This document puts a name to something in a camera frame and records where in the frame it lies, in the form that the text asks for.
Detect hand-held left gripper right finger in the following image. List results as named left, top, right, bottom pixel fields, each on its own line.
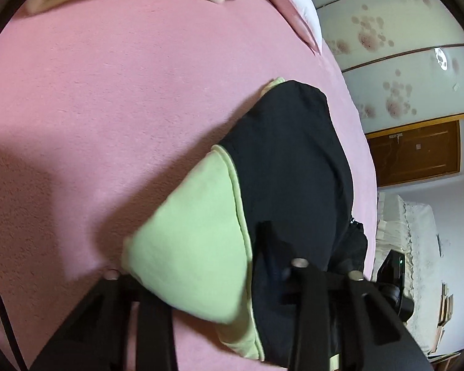
left=255, top=220, right=430, bottom=371

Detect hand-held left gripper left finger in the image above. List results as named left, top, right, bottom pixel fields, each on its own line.
left=29, top=268, right=178, bottom=371

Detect green and black garment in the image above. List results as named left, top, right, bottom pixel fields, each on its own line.
left=122, top=77, right=369, bottom=371

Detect white lace-covered furniture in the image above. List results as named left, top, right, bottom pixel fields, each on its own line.
left=375, top=191, right=449, bottom=352

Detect cardboard pieces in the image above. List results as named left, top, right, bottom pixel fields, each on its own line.
left=427, top=282, right=457, bottom=356

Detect wooden door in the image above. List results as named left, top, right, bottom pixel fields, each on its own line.
left=365, top=119, right=462, bottom=188

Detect pink bed sheet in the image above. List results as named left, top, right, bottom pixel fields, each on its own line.
left=0, top=0, right=379, bottom=371

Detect floral sliding door wardrobe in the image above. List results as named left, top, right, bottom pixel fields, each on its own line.
left=294, top=0, right=464, bottom=134

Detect pink and white pillow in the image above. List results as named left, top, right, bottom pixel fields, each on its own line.
left=261, top=0, right=325, bottom=55

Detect black cable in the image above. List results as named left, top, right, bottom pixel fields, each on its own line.
left=0, top=261, right=28, bottom=371

